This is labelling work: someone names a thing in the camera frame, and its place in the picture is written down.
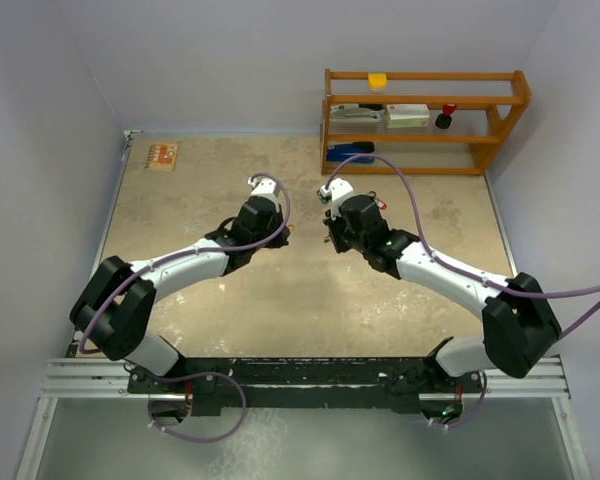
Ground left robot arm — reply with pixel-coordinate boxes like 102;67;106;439
70;194;290;392

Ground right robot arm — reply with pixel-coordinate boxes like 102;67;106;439
323;194;562;391

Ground blue stapler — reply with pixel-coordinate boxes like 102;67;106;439
326;141;375;164

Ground white stapler on shelf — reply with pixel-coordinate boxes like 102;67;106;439
329;103;384;123

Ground white staples box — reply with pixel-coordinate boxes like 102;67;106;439
384;104;430;128

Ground orange spiral notebook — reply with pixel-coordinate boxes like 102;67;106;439
145;143;179;172

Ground wooden shelf rack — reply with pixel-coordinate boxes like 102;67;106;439
320;70;532;175

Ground red black stamp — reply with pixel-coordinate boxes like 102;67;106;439
435;104;457;130

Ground yellow box on shelf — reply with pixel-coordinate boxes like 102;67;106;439
367;72;388;93

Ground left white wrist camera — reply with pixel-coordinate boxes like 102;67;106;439
247;176;280;203

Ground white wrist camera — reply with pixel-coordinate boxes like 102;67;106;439
247;176;280;203
317;178;355;220

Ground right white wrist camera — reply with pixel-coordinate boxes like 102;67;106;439
317;178;355;220

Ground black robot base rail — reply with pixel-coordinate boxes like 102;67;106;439
125;357;483;418

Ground aluminium frame rail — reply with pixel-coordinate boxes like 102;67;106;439
39;354;573;400

